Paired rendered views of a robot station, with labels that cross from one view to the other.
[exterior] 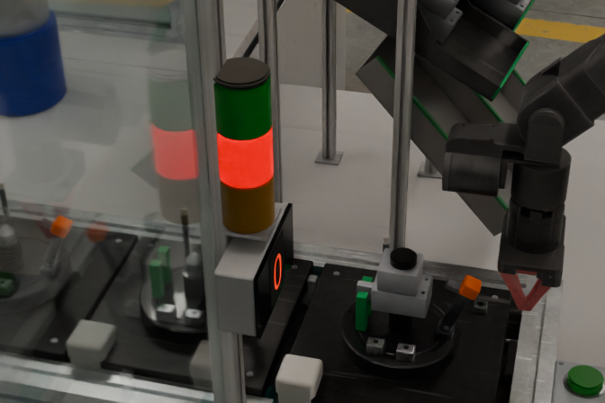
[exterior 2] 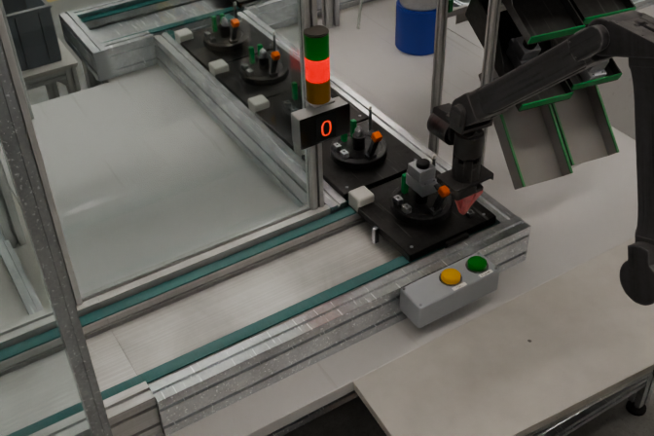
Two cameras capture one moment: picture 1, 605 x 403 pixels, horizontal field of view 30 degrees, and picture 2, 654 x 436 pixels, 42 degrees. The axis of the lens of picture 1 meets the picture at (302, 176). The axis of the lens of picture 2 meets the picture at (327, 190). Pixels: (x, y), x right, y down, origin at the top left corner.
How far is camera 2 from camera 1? 1.07 m
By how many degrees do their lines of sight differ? 36
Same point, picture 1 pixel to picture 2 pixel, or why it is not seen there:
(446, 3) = (522, 52)
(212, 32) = (304, 10)
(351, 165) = not seen: hidden behind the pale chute
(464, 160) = (436, 119)
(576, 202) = (628, 213)
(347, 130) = not seen: hidden behind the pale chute
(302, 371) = (361, 194)
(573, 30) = not seen: outside the picture
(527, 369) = (459, 247)
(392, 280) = (412, 170)
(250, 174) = (310, 76)
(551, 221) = (463, 166)
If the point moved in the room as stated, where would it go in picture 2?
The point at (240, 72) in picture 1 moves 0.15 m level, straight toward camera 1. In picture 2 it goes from (314, 30) to (262, 60)
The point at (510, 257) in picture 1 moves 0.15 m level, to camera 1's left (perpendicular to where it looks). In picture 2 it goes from (444, 176) to (386, 149)
